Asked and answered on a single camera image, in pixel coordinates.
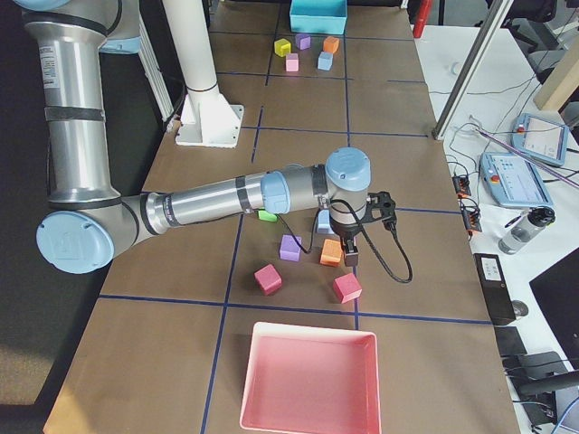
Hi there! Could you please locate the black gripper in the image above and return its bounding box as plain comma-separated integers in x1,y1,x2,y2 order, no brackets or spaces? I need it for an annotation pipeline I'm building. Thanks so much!
332,220,360,267

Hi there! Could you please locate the light blue block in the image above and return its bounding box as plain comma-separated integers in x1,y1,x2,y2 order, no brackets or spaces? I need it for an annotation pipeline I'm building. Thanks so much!
316,210,334,234
317,51,334,71

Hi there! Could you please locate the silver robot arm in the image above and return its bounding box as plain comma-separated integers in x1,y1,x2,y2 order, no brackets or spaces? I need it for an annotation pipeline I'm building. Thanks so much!
21,1,371,274

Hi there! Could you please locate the near orange block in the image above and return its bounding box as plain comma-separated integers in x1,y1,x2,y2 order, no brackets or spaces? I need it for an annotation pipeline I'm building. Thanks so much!
319,239,342,267

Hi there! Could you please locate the orange block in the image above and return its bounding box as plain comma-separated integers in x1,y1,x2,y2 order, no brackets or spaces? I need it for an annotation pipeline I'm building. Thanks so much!
319,239,342,267
323,36,340,54

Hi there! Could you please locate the right dark pink block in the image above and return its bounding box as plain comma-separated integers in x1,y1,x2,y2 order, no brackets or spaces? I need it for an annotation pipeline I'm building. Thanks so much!
333,273,362,304

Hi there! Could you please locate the dark pink block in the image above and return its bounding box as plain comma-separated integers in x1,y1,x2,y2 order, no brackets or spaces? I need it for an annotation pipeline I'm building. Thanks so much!
333,273,362,304
253,264,282,296

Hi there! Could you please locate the near purple block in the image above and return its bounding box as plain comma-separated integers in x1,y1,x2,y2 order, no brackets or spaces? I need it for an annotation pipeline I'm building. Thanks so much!
279,234,301,261

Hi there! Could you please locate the purple block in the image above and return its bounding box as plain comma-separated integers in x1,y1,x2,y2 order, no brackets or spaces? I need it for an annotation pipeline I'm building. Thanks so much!
279,234,301,261
295,33,311,51

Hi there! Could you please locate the left dark pink block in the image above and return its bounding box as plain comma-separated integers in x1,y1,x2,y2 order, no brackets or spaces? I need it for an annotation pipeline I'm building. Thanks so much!
253,264,282,296

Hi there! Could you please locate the green block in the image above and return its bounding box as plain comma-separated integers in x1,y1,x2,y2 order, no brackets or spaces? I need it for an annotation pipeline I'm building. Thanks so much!
257,209,278,222

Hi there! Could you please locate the lower orange connector board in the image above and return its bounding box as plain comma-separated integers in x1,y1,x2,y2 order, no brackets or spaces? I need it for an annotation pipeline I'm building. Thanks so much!
460,206,482,236

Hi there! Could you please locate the orange connector board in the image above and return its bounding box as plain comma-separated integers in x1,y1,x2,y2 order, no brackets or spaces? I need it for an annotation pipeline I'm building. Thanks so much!
460,206,482,236
452,175,471,198

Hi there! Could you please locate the pink tray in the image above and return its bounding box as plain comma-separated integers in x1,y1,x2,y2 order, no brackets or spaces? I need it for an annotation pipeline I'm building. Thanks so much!
240,322,382,433

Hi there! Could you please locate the upper orange connector board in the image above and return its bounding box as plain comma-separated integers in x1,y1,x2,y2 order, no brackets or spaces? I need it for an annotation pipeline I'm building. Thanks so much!
452,175,471,198

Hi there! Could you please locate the black power box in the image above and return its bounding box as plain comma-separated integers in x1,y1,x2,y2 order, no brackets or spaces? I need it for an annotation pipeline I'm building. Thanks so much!
473,253,516,326

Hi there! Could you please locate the near teach pendant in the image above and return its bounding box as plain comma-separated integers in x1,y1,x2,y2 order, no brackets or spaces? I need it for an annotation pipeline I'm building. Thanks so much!
479,152,553,208

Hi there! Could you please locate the teach pendant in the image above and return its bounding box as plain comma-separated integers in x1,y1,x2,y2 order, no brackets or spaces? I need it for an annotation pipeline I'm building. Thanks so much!
511,113,570,167
479,152,553,208

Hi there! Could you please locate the clear water bottle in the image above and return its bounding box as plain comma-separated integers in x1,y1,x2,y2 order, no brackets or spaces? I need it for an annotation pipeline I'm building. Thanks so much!
498,206,555,255

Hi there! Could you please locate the light pink block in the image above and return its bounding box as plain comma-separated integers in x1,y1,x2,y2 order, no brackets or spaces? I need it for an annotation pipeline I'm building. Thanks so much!
285,53,299,72

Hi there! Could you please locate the black monitor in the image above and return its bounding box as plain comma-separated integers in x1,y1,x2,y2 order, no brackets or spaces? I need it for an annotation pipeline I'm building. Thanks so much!
530,254,578,368

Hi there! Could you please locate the far orange block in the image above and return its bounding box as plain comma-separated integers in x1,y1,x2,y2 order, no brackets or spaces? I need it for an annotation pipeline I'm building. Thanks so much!
323,36,340,54

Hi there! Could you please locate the yellow block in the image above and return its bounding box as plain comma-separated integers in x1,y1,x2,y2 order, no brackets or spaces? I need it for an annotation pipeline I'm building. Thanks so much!
273,38,291,58

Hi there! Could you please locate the far purple block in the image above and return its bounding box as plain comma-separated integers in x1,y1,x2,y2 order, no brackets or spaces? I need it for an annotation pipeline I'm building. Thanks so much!
295,33,311,51

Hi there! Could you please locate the far teach pendant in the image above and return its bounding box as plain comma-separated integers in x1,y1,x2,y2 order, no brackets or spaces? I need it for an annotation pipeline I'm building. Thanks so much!
511,113,570,167

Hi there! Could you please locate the blue bin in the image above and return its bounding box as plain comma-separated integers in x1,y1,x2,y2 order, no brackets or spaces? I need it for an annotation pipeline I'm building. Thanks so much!
289,0,347,35

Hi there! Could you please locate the red fire extinguisher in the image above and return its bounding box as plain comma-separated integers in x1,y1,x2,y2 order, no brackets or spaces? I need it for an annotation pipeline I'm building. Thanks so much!
413,0,433,39

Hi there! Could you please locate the wooden beam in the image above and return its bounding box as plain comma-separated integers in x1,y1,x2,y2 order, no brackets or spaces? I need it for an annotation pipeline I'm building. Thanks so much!
534,43,578,111

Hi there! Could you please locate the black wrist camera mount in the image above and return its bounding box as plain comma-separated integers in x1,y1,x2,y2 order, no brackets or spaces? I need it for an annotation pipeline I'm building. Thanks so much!
365,191,397,233

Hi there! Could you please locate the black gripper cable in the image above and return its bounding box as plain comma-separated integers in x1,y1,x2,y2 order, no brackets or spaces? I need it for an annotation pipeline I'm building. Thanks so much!
275,198,413,285

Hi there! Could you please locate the white pole base plate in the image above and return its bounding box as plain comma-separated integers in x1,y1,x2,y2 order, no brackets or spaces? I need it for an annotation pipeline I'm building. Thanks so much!
176,89,244,148

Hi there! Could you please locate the aluminium frame post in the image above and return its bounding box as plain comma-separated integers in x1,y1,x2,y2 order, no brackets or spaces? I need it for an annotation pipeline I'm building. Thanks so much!
432,0,514,140

